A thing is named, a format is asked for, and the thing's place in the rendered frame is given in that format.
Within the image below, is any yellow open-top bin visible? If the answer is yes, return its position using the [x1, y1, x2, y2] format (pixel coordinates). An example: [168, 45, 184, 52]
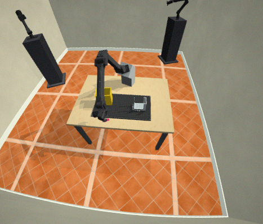
[95, 87, 113, 105]

